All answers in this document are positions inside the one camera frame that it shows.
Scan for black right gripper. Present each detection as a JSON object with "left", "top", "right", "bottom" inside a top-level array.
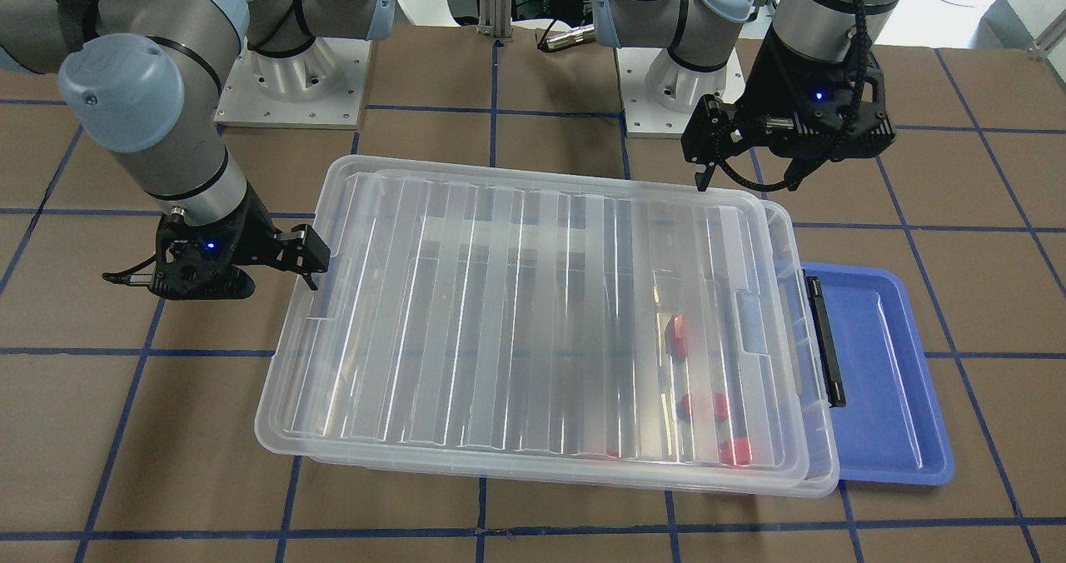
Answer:
[{"left": 102, "top": 190, "right": 332, "bottom": 301}]

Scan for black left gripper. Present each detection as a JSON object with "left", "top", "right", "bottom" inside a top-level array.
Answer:
[{"left": 681, "top": 29, "right": 897, "bottom": 192}]

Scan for red block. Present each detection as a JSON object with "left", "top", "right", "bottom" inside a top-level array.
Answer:
[
  {"left": 677, "top": 391, "right": 730, "bottom": 422},
  {"left": 664, "top": 313, "right": 689, "bottom": 361},
  {"left": 717, "top": 436, "right": 753, "bottom": 467}
]

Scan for clear plastic box lid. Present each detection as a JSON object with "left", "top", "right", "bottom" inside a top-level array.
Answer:
[{"left": 254, "top": 156, "right": 840, "bottom": 498}]

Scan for clear plastic storage box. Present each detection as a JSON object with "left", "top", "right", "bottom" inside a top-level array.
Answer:
[{"left": 300, "top": 197, "right": 842, "bottom": 497}]

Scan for blue plastic tray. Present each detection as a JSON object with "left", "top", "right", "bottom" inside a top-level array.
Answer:
[{"left": 803, "top": 262, "right": 955, "bottom": 486}]

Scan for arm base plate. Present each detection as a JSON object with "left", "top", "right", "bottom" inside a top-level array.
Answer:
[
  {"left": 214, "top": 37, "right": 373, "bottom": 130},
  {"left": 615, "top": 47, "right": 745, "bottom": 138}
]

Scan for black box latch handle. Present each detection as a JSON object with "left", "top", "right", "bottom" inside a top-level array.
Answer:
[{"left": 804, "top": 273, "right": 847, "bottom": 408}]

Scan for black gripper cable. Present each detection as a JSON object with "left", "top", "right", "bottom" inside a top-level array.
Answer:
[{"left": 716, "top": 0, "right": 871, "bottom": 193}]

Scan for aluminium frame post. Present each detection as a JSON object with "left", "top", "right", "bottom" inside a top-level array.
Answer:
[{"left": 477, "top": 0, "right": 516, "bottom": 43}]

